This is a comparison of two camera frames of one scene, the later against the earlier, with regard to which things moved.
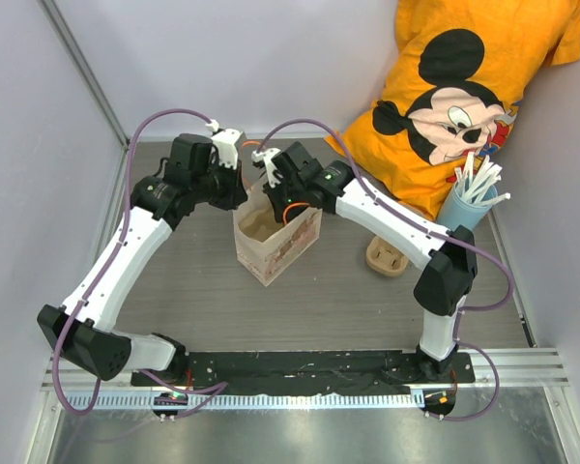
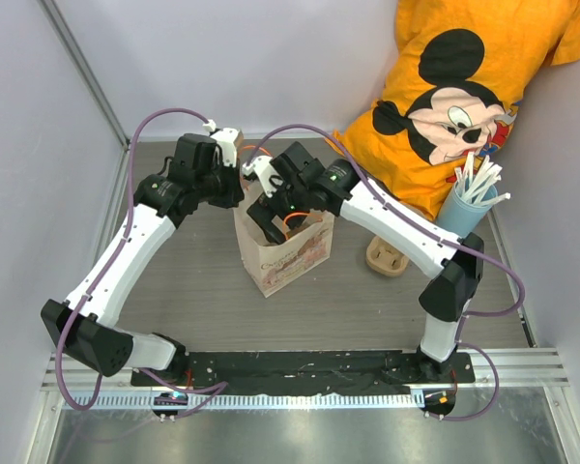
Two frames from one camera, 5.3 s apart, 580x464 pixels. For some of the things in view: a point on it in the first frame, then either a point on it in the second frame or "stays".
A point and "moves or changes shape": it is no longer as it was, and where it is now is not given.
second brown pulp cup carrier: x=386 y=259 stays
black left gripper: x=237 y=193 stays
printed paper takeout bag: x=268 y=261 moves or changes shape
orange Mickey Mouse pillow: x=462 y=69 stays
